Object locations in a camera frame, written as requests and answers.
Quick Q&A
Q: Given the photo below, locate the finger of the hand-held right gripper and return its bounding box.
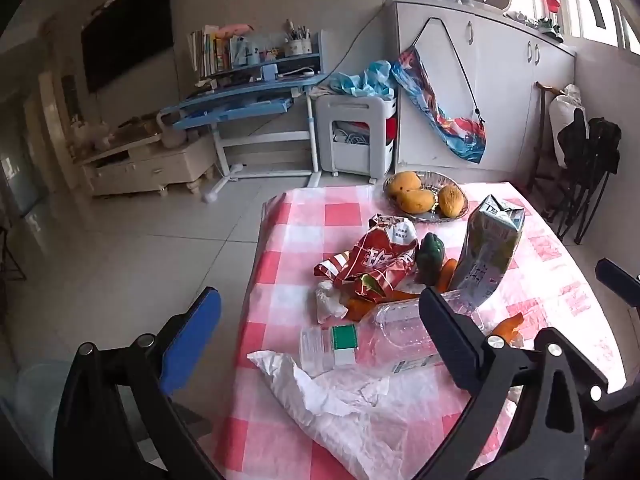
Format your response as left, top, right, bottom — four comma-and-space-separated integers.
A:
595, 258, 640, 311

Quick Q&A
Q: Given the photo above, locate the pink kettlebell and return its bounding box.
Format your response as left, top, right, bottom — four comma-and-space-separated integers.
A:
156, 112, 188, 149

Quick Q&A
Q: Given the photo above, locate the small crumpled tissue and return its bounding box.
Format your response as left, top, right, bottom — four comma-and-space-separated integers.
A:
315, 280, 349, 324

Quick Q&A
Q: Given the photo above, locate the black television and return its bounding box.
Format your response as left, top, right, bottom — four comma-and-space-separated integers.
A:
81, 0, 175, 93

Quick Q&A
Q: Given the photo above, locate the wooden chair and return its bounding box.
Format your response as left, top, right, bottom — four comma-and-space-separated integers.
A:
527, 81, 563, 196

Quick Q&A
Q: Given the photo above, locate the pale green bin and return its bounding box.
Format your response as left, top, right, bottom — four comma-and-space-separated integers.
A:
0, 360, 71, 480

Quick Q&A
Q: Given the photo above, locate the blue plastic bag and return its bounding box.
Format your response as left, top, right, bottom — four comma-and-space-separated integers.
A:
327, 60, 396, 98

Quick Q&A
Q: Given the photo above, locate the milk carton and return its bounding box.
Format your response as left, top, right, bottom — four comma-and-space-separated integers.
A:
448, 195, 526, 308

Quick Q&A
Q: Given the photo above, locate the orange peel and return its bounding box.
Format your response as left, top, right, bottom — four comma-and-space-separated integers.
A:
492, 312, 525, 346
345, 290, 416, 322

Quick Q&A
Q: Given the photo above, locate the black folding chair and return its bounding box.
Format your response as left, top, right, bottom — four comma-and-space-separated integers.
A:
547, 107, 623, 246

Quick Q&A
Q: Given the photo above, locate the red snack bag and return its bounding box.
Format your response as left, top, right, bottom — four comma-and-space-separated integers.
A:
313, 213, 419, 303

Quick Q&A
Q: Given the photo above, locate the row of books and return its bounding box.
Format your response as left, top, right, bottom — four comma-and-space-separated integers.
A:
187, 25, 233, 78

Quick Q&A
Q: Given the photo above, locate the white storage cart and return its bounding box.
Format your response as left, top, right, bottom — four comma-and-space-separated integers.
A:
315, 92, 398, 183

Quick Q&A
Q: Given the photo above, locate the white cabinet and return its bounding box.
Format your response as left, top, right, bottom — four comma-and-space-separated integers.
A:
385, 0, 578, 181

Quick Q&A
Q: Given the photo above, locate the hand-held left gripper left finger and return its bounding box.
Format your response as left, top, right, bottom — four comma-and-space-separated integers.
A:
52, 286, 223, 480

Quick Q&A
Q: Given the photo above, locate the white sack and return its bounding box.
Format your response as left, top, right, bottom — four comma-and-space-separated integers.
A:
548, 84, 586, 168

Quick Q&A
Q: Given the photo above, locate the orange carrot toy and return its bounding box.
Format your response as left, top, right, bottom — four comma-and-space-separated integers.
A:
434, 258, 458, 293

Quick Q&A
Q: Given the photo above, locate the white pen holder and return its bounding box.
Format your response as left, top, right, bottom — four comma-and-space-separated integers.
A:
284, 20, 313, 58

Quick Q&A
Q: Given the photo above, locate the cream television stand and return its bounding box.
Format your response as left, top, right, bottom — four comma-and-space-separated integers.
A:
75, 132, 216, 198

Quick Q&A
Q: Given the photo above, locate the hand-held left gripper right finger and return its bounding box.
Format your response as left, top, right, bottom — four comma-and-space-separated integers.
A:
415, 287, 608, 480

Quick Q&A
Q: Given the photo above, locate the white paper towel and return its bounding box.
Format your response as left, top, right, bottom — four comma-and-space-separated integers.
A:
247, 350, 471, 480

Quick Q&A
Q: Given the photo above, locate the blue study desk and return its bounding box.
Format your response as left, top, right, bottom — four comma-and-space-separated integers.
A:
160, 30, 326, 204

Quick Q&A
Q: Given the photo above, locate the clear plastic bottle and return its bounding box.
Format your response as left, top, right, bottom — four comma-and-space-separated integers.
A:
300, 296, 486, 378

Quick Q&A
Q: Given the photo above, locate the colourful drawstring bag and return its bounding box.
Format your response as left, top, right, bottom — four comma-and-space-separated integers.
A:
390, 17, 488, 164

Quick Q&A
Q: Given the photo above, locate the pink checked tablecloth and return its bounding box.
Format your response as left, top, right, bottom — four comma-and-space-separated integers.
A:
212, 180, 623, 480

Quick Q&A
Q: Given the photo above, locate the green plush toy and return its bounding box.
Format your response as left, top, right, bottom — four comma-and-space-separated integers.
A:
416, 233, 446, 288

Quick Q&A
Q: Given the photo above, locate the yellow mango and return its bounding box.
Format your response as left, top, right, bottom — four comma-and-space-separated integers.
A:
389, 171, 420, 198
395, 189, 435, 213
437, 185, 463, 217

